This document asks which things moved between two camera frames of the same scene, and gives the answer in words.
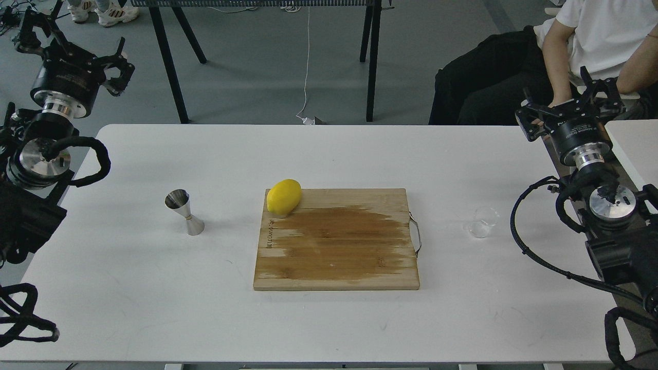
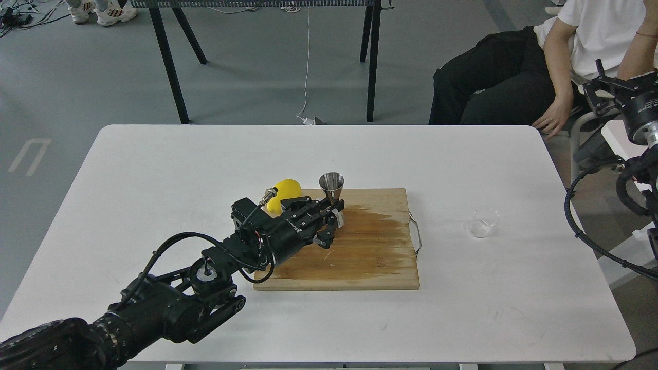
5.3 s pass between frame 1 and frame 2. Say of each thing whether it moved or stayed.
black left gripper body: moved
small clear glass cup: stayed
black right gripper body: moved
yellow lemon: stayed
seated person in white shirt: stayed
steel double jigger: moved
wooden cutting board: stayed
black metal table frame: stayed
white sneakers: stayed
